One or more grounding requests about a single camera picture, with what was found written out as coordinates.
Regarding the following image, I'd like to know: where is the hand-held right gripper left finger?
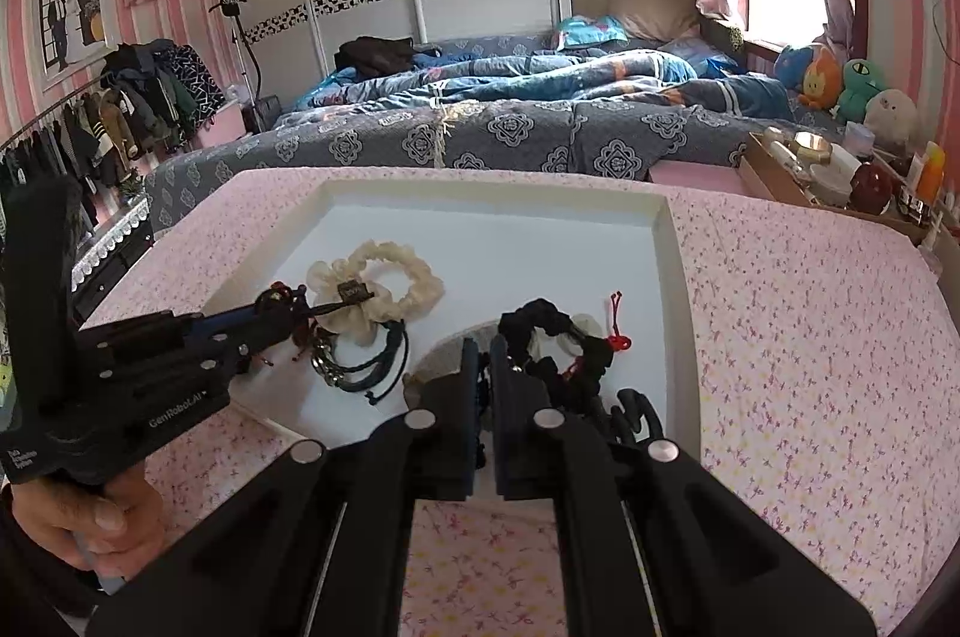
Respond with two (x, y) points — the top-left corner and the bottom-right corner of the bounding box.
(82, 337), (482, 637)

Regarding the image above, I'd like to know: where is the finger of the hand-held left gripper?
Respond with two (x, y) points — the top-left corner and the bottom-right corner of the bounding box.
(94, 339), (257, 388)
(79, 290), (314, 354)

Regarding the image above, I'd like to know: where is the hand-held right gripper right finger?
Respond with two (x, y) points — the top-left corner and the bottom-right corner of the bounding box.
(487, 335), (878, 637)

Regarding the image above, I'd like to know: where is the red bead bracelet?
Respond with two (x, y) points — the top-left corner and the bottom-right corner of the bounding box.
(266, 280), (316, 357)

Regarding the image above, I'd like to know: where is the black scrunchie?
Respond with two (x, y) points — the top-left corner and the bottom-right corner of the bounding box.
(497, 298), (616, 413)

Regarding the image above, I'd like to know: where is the cream scrunchie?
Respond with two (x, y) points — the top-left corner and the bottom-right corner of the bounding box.
(307, 239), (445, 345)

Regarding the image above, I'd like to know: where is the black cord bracelet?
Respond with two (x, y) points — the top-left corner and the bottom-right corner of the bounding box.
(311, 318), (412, 405)

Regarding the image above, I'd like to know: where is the white tray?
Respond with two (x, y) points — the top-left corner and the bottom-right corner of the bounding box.
(225, 175), (702, 465)

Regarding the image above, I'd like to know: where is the person's left hand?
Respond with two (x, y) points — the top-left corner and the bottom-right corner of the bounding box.
(0, 463), (164, 574)

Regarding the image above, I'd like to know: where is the black cabinet with lace cover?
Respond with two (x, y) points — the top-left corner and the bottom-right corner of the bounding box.
(71, 187), (155, 315)

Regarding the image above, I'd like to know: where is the translucent bangle with red knot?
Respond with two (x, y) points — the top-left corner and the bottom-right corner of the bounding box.
(551, 290), (627, 383)

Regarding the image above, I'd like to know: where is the black hair claw clip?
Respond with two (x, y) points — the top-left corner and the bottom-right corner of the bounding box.
(600, 388), (665, 450)

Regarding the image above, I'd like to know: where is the bed with grey patterned cover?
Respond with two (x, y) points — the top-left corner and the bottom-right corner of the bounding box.
(142, 29), (848, 225)

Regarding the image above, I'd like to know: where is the rack of hanging clothes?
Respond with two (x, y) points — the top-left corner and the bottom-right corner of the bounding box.
(0, 40), (226, 233)

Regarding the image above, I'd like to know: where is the pink floral tablecloth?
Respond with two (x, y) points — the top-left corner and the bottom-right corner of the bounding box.
(79, 164), (960, 637)

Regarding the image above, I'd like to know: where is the black clothing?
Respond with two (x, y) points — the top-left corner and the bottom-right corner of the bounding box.
(334, 35), (421, 79)

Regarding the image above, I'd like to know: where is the black garment steamer stand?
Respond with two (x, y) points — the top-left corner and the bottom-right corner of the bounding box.
(208, 0), (282, 131)

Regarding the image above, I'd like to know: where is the blue patterned quilt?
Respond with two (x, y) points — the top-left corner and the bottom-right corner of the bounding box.
(296, 17), (796, 120)

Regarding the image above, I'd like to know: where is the wooden box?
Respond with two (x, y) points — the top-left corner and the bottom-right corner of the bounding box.
(739, 130), (946, 244)

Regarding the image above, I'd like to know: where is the gold round compact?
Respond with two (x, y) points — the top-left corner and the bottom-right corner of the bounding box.
(791, 130), (832, 164)

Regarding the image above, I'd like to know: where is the beige pillow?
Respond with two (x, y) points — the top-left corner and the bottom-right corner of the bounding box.
(570, 0), (702, 41)

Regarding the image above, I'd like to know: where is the red round jar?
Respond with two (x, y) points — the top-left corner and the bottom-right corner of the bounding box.
(849, 163), (893, 216)

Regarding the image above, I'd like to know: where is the blue plush toy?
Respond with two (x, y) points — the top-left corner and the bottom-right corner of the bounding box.
(772, 43), (815, 90)

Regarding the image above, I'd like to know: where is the orange plush toy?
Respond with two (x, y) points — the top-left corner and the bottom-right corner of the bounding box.
(796, 47), (842, 109)

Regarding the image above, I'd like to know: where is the green plush toy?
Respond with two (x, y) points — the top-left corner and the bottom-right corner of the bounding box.
(836, 58), (890, 124)

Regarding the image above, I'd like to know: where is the white plush toy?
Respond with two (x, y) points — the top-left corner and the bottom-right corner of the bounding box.
(864, 89), (920, 146)

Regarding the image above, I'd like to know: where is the orange bottle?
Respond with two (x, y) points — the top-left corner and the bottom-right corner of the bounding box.
(916, 140), (946, 207)

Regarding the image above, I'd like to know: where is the wall poster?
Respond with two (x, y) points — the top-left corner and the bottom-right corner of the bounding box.
(34, 0), (113, 83)

